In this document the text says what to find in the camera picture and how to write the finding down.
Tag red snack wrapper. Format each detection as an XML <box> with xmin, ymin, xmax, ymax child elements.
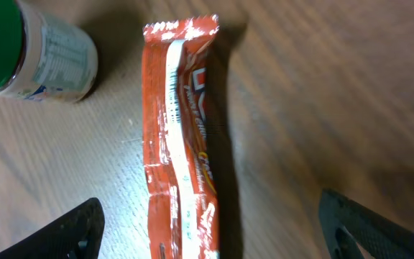
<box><xmin>142</xmin><ymin>15</ymin><xmax>219</xmax><ymax>258</ymax></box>

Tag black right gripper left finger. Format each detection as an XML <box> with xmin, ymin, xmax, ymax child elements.
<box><xmin>0</xmin><ymin>197</ymin><xmax>105</xmax><ymax>259</ymax></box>

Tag green lid jar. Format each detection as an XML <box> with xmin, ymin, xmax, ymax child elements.
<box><xmin>0</xmin><ymin>0</ymin><xmax>98</xmax><ymax>102</ymax></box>

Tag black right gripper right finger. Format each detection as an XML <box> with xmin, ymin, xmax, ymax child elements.
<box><xmin>318</xmin><ymin>189</ymin><xmax>414</xmax><ymax>259</ymax></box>

